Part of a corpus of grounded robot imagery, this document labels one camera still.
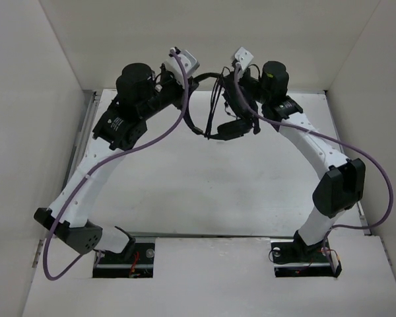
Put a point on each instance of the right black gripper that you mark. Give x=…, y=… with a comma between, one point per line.
x=245, y=72

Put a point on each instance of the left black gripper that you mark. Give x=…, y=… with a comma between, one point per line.
x=164, y=75

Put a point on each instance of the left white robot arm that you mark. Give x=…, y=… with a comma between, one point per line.
x=111, y=140

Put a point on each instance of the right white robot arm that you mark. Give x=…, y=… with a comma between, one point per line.
x=341, y=179

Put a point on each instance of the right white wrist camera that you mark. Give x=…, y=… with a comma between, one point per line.
x=241, y=60

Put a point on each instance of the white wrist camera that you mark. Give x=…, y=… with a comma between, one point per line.
x=181, y=60
x=241, y=60

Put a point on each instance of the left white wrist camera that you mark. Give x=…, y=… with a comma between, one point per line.
x=181, y=60

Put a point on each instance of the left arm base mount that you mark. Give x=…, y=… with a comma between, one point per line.
x=139, y=265

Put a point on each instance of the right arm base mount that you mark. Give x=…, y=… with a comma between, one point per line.
x=289, y=261

